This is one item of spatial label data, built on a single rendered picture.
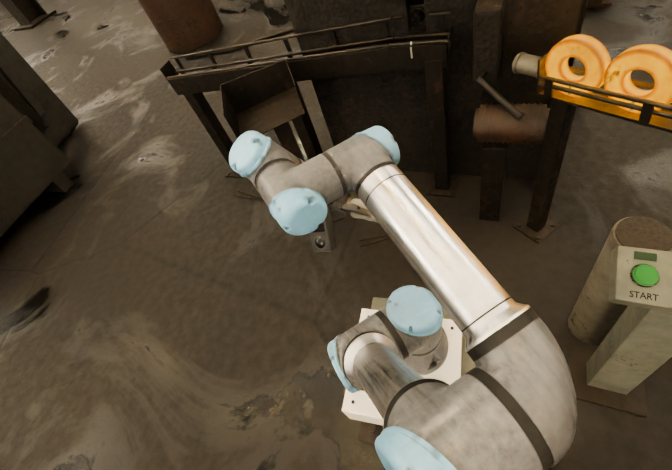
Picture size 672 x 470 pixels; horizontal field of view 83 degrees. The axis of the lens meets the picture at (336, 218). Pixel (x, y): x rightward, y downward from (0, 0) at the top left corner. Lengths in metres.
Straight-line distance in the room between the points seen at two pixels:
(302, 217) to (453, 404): 0.30
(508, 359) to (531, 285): 1.10
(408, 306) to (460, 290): 0.36
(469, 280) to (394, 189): 0.16
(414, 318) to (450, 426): 0.41
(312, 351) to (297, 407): 0.20
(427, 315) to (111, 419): 1.39
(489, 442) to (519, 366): 0.08
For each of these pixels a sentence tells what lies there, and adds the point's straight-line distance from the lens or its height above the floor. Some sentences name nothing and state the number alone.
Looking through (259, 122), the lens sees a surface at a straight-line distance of 1.49.
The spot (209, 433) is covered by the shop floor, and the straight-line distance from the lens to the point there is 1.62.
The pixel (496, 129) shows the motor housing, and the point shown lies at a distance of 1.36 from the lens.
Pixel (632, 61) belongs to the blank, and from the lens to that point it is 1.14.
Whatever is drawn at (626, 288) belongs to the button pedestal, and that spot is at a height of 0.59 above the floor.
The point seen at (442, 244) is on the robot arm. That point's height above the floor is 0.94.
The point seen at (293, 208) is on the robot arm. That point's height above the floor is 0.99.
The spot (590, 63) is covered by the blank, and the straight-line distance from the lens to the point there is 1.19.
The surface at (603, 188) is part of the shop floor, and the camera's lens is 1.90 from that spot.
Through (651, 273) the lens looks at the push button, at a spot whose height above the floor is 0.61.
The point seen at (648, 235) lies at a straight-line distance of 1.11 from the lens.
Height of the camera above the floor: 1.37
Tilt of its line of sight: 48 degrees down
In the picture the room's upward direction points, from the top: 22 degrees counter-clockwise
